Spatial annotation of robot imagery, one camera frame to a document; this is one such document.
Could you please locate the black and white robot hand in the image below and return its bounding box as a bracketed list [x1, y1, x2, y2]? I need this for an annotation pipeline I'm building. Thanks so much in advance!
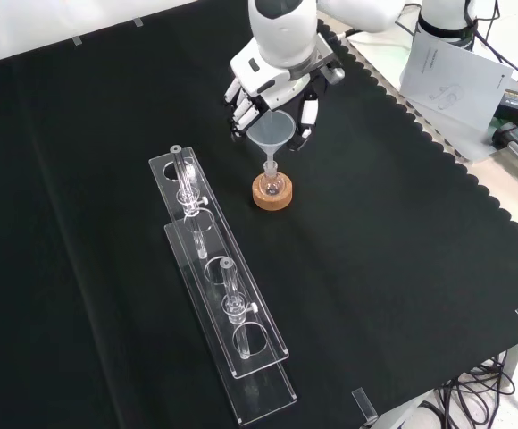
[221, 33, 347, 152]

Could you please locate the clear plastic funnel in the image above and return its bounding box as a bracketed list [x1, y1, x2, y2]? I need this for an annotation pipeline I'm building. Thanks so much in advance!
[246, 110, 297, 169]

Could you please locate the small glass round-bottom flask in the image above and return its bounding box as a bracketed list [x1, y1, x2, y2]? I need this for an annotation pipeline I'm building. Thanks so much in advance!
[261, 161, 282, 198]

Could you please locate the clear acrylic funnel stand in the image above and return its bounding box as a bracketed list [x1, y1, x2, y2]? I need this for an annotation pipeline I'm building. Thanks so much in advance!
[148, 143, 297, 425]

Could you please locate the pale board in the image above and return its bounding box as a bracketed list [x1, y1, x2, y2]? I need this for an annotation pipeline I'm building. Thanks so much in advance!
[346, 20, 505, 163]

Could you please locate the white paper booklet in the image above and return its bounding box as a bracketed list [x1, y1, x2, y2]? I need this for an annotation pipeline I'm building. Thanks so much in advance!
[399, 33, 514, 135]

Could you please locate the black cloth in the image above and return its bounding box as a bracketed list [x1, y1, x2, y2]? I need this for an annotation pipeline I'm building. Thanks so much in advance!
[0, 0, 518, 429]

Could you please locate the grey table leg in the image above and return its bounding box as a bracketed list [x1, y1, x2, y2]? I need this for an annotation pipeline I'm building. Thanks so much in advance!
[504, 339, 518, 381]

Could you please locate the cork ring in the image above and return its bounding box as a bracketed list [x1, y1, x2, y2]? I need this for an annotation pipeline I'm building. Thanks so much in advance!
[252, 174, 295, 211]

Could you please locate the black floor cable bundle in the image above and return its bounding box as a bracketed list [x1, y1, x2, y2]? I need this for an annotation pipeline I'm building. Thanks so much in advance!
[419, 352, 517, 428]

